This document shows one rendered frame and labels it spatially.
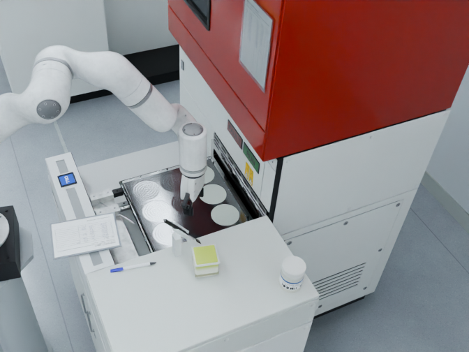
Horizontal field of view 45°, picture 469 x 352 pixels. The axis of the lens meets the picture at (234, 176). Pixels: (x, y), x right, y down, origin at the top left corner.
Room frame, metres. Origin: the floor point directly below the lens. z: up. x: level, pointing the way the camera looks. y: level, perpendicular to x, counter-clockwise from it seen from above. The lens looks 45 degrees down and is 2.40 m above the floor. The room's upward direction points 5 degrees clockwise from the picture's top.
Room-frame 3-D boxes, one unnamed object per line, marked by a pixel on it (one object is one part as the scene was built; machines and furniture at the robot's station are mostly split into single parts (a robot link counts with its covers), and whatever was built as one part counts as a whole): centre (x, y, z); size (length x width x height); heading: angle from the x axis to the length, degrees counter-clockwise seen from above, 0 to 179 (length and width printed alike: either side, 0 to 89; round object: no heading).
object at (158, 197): (1.35, 0.17, 0.90); 0.34 x 0.34 x 0.01; 29
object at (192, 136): (1.26, 0.13, 1.26); 0.09 x 0.08 x 0.13; 17
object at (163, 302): (0.97, 0.07, 0.89); 0.62 x 0.35 x 0.14; 119
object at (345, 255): (1.79, -0.23, 0.41); 0.82 x 0.71 x 0.82; 29
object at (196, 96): (1.63, 0.06, 1.02); 0.82 x 0.03 x 0.40; 29
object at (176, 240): (1.08, 0.15, 1.03); 0.06 x 0.04 x 0.13; 119
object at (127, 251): (1.21, 0.39, 0.87); 0.36 x 0.08 x 0.03; 29
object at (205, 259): (1.03, 0.07, 1.00); 0.07 x 0.07 x 0.07; 15
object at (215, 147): (1.47, -0.01, 0.89); 0.44 x 0.02 x 0.10; 29
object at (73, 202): (1.23, 0.52, 0.89); 0.55 x 0.09 x 0.14; 29
